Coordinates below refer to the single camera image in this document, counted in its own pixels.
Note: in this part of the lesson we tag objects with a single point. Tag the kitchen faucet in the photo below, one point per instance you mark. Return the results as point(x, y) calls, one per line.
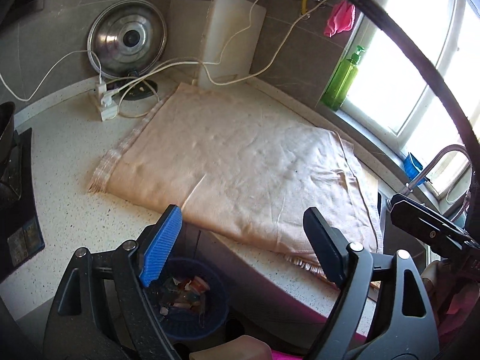
point(443, 171)

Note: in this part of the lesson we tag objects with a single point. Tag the black lid stand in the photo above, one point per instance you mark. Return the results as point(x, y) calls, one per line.
point(142, 90)

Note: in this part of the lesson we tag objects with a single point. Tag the window frame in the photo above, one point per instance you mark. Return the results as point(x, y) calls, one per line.
point(389, 97)

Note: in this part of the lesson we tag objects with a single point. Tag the blue sponge holder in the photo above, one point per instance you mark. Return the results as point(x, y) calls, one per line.
point(412, 167)

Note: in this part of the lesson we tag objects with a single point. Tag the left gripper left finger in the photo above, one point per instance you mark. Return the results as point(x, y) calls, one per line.
point(157, 243)

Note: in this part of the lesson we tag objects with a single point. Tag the white cutting board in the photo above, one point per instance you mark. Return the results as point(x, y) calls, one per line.
point(230, 40)

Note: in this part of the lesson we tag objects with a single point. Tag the beige towel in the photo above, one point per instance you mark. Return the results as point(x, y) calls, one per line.
point(245, 168)

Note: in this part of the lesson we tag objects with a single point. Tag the blue trash basket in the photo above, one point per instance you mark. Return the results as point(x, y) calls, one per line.
point(183, 315)

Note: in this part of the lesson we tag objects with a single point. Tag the red snack bag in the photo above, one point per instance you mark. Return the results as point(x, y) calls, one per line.
point(197, 286)

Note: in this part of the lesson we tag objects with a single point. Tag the steel pot lid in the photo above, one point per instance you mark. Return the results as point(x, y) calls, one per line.
point(128, 37)

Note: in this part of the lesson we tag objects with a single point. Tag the black stove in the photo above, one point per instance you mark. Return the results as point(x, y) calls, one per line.
point(21, 235)

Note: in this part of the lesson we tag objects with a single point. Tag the green soap dispenser bottle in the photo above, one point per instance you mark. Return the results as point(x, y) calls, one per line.
point(342, 79)

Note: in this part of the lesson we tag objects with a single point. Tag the pink cloth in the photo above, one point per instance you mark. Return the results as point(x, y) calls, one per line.
point(341, 19)

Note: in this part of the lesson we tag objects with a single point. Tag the white power strip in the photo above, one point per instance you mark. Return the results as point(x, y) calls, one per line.
point(102, 98)

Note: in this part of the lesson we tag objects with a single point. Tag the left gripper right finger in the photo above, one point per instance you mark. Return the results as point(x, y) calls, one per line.
point(338, 258)

